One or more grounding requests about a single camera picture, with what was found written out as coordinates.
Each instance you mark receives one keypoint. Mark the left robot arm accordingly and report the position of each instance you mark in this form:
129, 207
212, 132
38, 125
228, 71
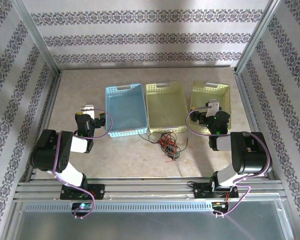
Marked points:
47, 150

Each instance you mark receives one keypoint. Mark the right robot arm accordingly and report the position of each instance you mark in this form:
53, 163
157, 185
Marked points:
250, 155

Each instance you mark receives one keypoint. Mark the yellow plastic basket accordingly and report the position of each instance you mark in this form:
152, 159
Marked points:
202, 95
165, 110

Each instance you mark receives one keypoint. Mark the blue plastic basket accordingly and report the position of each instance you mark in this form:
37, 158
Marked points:
126, 112

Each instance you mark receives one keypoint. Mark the aluminium table edge rails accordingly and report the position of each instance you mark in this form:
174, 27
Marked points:
145, 187

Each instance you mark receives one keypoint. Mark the grey metal sheet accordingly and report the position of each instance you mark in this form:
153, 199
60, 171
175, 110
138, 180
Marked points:
140, 225

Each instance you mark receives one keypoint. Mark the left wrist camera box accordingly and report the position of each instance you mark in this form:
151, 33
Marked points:
88, 108

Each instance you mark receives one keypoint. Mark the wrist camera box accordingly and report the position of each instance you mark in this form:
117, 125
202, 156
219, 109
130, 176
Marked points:
88, 108
212, 108

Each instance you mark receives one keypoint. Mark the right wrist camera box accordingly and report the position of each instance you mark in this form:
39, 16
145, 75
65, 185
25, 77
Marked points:
212, 108

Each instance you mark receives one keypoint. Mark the aluminium side rail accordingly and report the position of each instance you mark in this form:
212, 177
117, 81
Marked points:
48, 105
247, 105

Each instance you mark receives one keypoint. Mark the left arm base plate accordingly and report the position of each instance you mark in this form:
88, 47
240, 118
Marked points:
98, 191

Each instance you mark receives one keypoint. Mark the aluminium rail along wall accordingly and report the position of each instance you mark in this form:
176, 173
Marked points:
145, 67

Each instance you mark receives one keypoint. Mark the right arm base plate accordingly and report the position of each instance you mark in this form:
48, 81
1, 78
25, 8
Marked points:
201, 192

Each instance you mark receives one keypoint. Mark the aluminium upright post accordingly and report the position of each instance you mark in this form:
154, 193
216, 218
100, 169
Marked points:
37, 37
255, 37

